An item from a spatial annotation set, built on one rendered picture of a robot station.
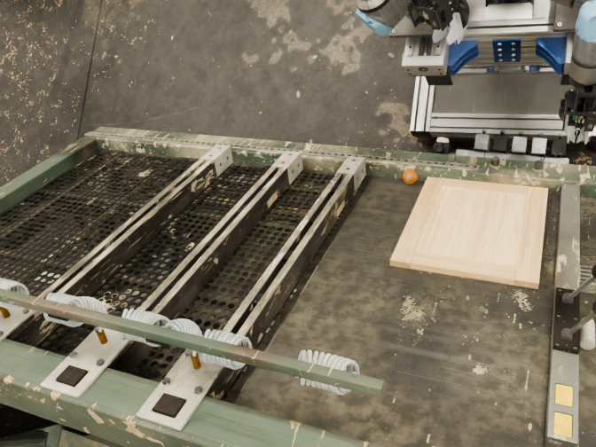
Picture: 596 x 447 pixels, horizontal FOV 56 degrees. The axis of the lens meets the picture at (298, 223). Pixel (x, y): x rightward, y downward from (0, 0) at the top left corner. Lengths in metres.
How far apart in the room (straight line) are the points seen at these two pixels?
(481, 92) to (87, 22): 2.65
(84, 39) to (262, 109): 1.46
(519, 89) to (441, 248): 1.29
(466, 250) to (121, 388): 0.94
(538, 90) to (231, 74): 1.69
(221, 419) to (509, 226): 1.00
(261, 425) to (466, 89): 2.01
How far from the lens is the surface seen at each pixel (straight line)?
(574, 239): 1.64
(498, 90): 2.73
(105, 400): 1.20
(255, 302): 1.36
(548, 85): 2.73
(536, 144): 2.07
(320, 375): 0.91
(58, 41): 4.33
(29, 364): 1.36
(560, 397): 1.22
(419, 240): 1.61
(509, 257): 1.58
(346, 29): 3.23
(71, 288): 1.60
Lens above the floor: 2.76
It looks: 67 degrees down
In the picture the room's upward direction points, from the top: 69 degrees counter-clockwise
